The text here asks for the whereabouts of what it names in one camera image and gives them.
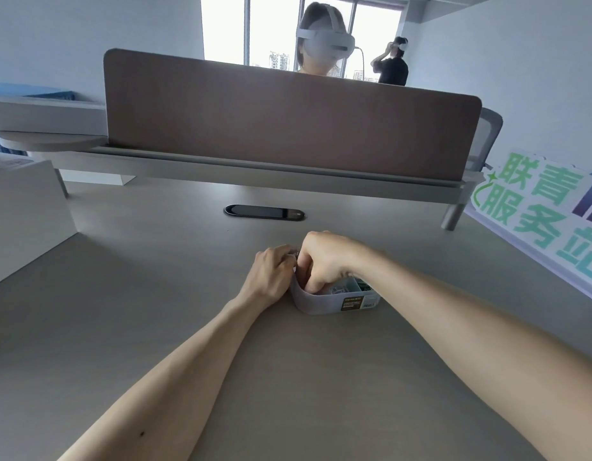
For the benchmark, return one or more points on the person's left hand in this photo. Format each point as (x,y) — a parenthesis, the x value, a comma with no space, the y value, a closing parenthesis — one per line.
(269,278)

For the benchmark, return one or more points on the person's right hand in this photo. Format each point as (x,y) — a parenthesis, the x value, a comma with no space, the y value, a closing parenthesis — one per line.
(334,259)

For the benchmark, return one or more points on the clear plastic organizer tray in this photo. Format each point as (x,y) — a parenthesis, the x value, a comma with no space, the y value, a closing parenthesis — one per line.
(320,304)

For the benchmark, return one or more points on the person's left forearm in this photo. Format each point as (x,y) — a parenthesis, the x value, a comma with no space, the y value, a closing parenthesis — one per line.
(171,388)

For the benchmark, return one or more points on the person's right forearm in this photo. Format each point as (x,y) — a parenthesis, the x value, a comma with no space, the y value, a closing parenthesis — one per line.
(493,355)

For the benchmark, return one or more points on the brown desk divider panel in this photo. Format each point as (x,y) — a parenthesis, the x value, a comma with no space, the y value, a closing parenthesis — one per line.
(286,119)

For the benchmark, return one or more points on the grey mesh office chair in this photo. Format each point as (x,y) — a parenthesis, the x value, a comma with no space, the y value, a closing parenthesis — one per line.
(485,139)

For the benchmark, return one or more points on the white sign with green lettering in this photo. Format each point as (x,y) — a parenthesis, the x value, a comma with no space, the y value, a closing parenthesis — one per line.
(531,206)

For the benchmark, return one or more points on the white head-mounted headset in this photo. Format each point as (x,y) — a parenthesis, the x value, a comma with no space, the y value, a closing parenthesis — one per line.
(332,47)
(402,41)

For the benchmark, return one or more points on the large glass window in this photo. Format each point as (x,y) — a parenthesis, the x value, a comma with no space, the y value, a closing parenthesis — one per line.
(224,23)

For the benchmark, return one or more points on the blue pleated table cloth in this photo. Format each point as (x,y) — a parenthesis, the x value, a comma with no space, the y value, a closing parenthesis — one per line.
(27,89)

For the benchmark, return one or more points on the grey divider base rail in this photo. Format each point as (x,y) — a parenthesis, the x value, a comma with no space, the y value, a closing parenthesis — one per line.
(276,170)

